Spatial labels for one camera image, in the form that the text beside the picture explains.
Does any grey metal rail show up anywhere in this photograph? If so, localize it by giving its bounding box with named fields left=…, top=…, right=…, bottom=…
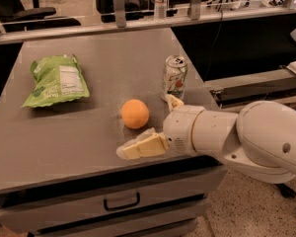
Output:
left=204, top=61, right=296, bottom=107

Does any black drawer handle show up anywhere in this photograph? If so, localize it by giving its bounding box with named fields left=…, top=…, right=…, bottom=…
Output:
left=103, top=192, right=141, bottom=212

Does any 7up soda can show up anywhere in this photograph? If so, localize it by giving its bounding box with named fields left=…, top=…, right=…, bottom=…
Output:
left=161, top=55, right=187, bottom=100

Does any black wheeled stand base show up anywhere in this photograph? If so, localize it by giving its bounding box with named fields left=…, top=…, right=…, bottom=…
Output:
left=276, top=184, right=296, bottom=198

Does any black office chair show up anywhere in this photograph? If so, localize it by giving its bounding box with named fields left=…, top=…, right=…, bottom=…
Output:
left=0, top=0, right=80, bottom=33

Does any grey drawer cabinet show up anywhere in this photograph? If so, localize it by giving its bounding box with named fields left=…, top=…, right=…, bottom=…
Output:
left=0, top=29, right=226, bottom=237

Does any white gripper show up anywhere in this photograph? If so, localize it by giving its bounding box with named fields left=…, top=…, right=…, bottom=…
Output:
left=116, top=94, right=204, bottom=160

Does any clear water bottle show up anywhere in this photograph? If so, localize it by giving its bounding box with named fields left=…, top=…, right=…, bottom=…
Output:
left=154, top=0, right=168, bottom=19

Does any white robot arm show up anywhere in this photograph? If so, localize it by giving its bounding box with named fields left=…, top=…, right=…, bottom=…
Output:
left=116, top=95, right=296, bottom=184

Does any green rice chip bag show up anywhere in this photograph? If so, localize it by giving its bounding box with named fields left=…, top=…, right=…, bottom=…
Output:
left=23, top=54, right=90, bottom=108

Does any orange fruit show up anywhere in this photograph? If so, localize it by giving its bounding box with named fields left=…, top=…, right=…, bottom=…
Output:
left=121, top=99, right=149, bottom=129

